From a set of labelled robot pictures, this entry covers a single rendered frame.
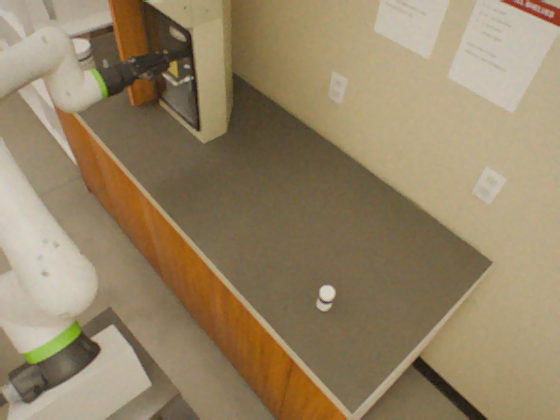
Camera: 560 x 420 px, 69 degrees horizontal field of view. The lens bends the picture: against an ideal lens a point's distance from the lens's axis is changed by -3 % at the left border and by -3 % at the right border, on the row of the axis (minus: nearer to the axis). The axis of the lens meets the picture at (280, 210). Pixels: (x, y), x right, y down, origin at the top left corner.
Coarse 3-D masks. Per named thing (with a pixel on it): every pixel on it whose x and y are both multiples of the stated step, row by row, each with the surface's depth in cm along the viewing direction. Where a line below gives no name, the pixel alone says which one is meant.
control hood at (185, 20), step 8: (152, 0) 115; (160, 0) 115; (168, 0) 116; (176, 0) 118; (184, 0) 119; (160, 8) 116; (168, 8) 117; (176, 8) 119; (184, 8) 121; (168, 16) 119; (176, 16) 121; (184, 16) 123; (184, 24) 124; (192, 24) 126
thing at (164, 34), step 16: (160, 16) 137; (160, 32) 142; (176, 32) 134; (160, 48) 148; (176, 48) 139; (192, 48) 132; (176, 64) 145; (192, 64) 136; (160, 80) 162; (176, 80) 151; (192, 80) 141; (160, 96) 169; (176, 96) 158; (192, 96) 147; (176, 112) 165; (192, 112) 154
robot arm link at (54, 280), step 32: (0, 160) 71; (0, 192) 70; (32, 192) 75; (0, 224) 71; (32, 224) 72; (32, 256) 72; (64, 256) 75; (32, 288) 73; (64, 288) 73; (96, 288) 79; (32, 320) 79
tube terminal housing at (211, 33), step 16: (192, 0) 121; (208, 0) 125; (224, 0) 133; (192, 16) 125; (208, 16) 128; (224, 16) 136; (192, 32) 129; (208, 32) 132; (224, 32) 139; (208, 48) 136; (224, 48) 142; (208, 64) 140; (224, 64) 146; (208, 80) 144; (224, 80) 150; (208, 96) 149; (224, 96) 155; (208, 112) 154; (224, 112) 160; (192, 128) 164; (208, 128) 159; (224, 128) 165
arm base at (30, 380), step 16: (80, 336) 90; (64, 352) 86; (80, 352) 88; (96, 352) 91; (16, 368) 87; (32, 368) 84; (48, 368) 84; (64, 368) 85; (80, 368) 86; (16, 384) 82; (32, 384) 83; (48, 384) 84; (0, 400) 81; (16, 400) 83; (32, 400) 82
